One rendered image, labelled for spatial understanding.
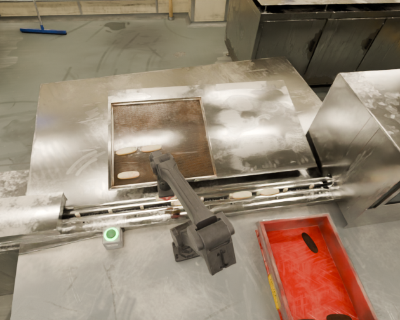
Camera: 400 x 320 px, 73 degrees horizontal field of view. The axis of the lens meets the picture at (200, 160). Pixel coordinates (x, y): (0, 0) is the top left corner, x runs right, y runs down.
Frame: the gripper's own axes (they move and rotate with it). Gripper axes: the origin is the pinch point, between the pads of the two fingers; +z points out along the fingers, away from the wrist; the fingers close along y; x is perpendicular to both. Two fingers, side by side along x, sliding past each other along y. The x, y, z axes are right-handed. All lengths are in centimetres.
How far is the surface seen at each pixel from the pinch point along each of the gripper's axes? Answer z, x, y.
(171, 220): 6.9, 0.9, 8.4
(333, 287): 11, 63, 45
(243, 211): 7.0, 34.1, 8.8
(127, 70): 94, -30, -235
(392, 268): 11, 92, 42
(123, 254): 11.0, -20.4, 19.1
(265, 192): 7.3, 47.6, 0.6
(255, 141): 2, 50, -28
